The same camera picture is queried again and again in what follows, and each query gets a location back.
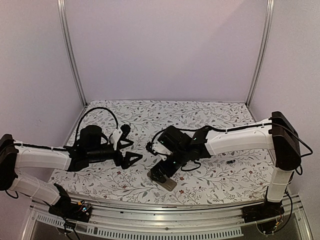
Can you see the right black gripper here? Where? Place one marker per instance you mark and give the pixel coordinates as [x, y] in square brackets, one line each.
[168, 172]

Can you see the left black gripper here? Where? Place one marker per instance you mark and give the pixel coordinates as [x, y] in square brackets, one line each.
[124, 162]

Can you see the white grey remote control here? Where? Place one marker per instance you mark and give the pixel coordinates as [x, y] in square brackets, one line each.
[163, 181]

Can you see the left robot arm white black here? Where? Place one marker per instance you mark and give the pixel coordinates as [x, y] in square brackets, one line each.
[93, 146]

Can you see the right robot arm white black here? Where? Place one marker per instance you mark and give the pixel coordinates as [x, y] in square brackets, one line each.
[177, 148]

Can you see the black battery far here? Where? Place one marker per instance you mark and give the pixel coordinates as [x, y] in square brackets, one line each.
[230, 161]

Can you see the floral patterned table mat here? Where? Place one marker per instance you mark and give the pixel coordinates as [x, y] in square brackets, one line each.
[230, 177]

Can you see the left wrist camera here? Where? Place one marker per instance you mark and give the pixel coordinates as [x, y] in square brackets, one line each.
[125, 128]

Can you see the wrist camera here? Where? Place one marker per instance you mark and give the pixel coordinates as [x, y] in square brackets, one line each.
[125, 128]
[149, 148]

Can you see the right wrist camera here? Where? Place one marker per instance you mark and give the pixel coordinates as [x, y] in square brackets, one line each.
[149, 148]

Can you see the aluminium front rail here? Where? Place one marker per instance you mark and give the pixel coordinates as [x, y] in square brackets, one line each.
[120, 220]

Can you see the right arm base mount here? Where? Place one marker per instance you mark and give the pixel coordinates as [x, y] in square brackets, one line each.
[262, 211]

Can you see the left aluminium frame post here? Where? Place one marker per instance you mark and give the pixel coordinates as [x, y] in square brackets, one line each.
[61, 6]

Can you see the aluminium frame post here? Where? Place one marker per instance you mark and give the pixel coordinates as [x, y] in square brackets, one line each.
[61, 6]
[270, 4]

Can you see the right aluminium frame post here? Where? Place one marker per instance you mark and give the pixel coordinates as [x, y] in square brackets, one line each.
[270, 4]

